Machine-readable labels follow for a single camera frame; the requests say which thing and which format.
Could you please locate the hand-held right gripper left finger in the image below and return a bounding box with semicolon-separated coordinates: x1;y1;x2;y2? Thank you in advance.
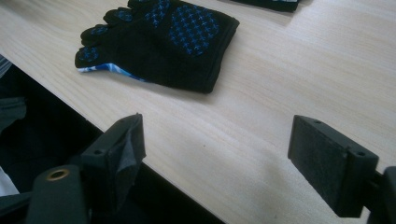
68;113;147;217

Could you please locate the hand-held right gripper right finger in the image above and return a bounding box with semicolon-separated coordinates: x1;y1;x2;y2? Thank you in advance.
287;114;380;218

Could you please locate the black glove with blue dots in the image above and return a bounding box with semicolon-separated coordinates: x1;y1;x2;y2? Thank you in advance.
74;0;241;94
230;0;303;13

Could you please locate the dark grey cloth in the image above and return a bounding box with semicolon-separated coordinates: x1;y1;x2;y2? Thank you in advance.
0;96;28;133

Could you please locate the white cloth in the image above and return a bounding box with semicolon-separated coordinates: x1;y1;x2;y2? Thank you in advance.
0;166;21;198

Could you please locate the grey striped cloth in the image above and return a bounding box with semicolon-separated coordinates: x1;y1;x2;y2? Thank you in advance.
0;54;13;78

